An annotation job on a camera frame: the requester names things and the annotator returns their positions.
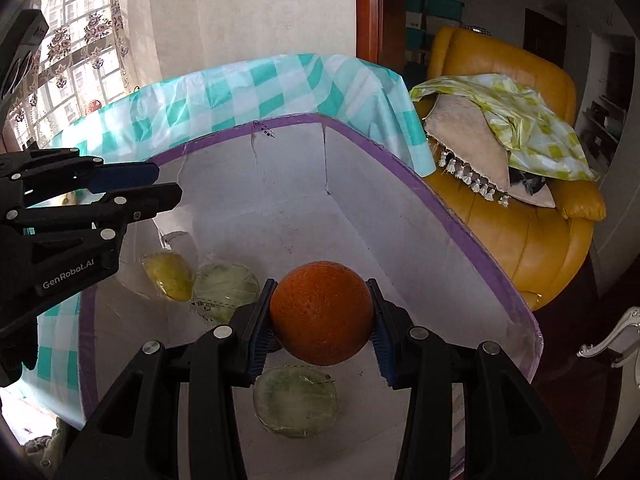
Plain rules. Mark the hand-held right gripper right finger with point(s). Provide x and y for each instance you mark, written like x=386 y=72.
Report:
x=384 y=340

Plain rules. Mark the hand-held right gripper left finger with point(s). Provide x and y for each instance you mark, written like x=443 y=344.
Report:
x=260 y=332

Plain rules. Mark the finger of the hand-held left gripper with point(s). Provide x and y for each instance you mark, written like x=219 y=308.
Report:
x=125 y=175
x=150 y=200

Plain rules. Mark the green fruit slice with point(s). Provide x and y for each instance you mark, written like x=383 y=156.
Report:
x=222 y=290

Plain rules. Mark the orange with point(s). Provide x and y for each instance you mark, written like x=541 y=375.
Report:
x=320 y=310

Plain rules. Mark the green pomelo wedge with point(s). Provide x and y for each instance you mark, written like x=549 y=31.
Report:
x=169 y=275

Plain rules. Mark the green pomelo half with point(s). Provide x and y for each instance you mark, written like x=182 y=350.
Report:
x=295 y=402

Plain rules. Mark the purple-rimmed white box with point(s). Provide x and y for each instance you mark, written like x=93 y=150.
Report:
x=300 y=210

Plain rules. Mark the teal checkered tablecloth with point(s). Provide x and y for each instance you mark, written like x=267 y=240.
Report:
x=225 y=95

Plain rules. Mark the floral lace curtain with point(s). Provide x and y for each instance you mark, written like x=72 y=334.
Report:
x=90 y=35

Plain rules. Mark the yellow leather armchair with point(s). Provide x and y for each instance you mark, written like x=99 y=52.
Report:
x=525 y=245

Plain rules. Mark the beige tasselled cushion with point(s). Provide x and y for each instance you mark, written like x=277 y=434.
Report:
x=465 y=135

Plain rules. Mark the white carved furniture piece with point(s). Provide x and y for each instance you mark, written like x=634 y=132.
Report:
x=612 y=335

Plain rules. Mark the yellow checked cloth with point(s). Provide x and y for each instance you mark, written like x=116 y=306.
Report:
x=525 y=125

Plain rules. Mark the teal lidded storage bin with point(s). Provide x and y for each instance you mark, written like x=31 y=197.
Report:
x=442 y=10
x=415 y=10

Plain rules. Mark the white shelf unit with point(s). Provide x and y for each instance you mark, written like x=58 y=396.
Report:
x=607 y=100

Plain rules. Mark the dark wooden door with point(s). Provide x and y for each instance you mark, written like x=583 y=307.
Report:
x=545 y=37

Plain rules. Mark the brown wooden door frame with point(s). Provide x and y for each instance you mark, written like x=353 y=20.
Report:
x=367 y=10

